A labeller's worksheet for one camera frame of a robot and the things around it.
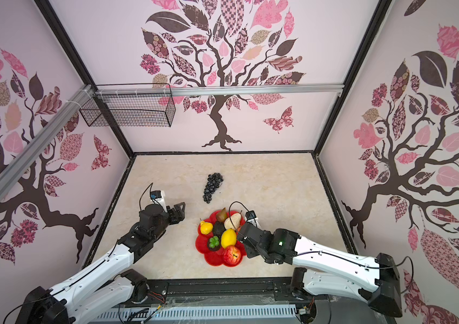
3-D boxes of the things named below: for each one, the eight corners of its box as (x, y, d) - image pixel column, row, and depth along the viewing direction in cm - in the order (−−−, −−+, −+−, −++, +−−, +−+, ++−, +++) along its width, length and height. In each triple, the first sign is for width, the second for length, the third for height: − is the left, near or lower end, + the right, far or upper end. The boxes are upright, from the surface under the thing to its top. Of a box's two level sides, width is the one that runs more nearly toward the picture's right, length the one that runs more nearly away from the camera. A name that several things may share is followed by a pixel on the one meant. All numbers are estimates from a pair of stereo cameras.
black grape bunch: (197, 198, 103) (195, 193, 99) (212, 176, 112) (211, 170, 108) (208, 203, 101) (207, 198, 97) (223, 180, 110) (223, 174, 107)
